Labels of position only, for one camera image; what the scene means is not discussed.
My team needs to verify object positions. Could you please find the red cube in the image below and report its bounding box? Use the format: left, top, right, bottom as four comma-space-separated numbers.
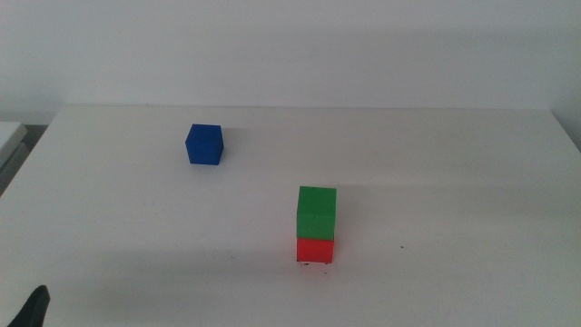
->
296, 237, 335, 264

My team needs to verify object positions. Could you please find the blue cube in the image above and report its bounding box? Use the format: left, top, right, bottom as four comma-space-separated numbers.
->
184, 124, 225, 166

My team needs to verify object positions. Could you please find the green cube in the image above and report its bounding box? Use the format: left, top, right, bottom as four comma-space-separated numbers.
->
296, 185, 338, 242

